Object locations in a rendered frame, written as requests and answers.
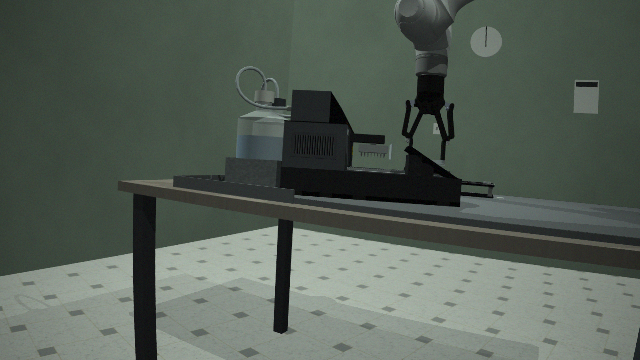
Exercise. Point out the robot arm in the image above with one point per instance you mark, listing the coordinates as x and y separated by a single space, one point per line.
428 25

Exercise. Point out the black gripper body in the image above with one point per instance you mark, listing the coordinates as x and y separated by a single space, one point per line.
430 88

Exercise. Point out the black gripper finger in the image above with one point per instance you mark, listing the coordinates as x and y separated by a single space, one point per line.
451 132
409 106

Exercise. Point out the translucent plastic bottle with grey cap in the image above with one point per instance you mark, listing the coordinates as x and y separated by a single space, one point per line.
260 134

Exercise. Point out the black rectangular frame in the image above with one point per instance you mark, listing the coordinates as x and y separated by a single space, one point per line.
481 184

